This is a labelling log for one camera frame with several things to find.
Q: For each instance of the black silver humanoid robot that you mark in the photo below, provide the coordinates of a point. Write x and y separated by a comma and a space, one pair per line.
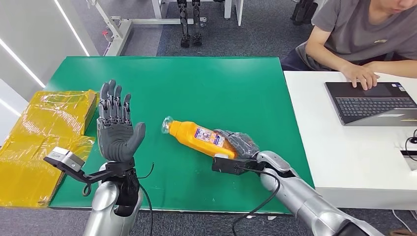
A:
185, 19

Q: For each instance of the white metal gantry frame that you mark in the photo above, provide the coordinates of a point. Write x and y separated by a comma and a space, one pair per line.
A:
122, 32

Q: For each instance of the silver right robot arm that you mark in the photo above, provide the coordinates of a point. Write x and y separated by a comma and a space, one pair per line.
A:
303, 198

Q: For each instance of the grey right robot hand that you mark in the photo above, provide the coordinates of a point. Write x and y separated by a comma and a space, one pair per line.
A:
244, 146

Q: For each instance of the orange plastic bottle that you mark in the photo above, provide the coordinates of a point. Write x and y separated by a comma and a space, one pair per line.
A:
189, 135

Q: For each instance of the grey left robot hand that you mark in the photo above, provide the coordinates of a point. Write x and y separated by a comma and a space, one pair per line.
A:
117, 140

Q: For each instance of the dark grey laptop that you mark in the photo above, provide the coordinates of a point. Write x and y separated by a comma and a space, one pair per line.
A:
374, 106

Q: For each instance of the black left camera bracket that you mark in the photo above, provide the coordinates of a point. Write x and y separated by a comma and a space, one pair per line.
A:
94, 177

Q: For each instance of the yellow film-wrapped cardboard box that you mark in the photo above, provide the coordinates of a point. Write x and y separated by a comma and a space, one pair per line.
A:
39, 130

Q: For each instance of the person's right hand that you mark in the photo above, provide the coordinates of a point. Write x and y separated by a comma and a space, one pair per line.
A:
358, 75

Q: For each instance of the red frame knob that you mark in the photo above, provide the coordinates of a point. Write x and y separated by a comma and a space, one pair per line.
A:
105, 33

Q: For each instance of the black camera bracket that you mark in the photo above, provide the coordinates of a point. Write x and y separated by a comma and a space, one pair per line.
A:
251, 166
94, 177

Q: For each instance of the brown shoe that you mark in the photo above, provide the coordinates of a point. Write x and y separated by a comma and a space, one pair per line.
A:
402, 233

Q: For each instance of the person's right forearm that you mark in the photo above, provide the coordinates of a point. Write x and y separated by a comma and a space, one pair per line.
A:
325, 60

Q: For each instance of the green table mat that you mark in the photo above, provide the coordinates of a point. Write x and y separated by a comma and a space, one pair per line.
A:
195, 91

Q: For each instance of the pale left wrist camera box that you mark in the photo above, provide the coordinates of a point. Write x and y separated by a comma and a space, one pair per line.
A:
65, 158

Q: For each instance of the person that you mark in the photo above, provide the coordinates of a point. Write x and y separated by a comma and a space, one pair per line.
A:
351, 26

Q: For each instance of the white wall light strip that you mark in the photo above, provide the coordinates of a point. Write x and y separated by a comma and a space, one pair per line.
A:
9, 107
71, 29
22, 63

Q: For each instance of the white background table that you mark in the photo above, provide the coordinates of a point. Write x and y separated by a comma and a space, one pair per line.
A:
233, 9

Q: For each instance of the white desk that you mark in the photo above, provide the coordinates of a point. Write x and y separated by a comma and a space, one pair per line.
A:
351, 146

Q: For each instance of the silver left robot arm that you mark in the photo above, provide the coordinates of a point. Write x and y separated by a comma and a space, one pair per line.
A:
106, 205

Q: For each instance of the black right camera bracket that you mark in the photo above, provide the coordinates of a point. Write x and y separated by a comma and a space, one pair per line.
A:
251, 166

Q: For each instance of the person's left forearm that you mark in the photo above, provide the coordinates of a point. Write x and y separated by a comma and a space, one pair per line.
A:
397, 68

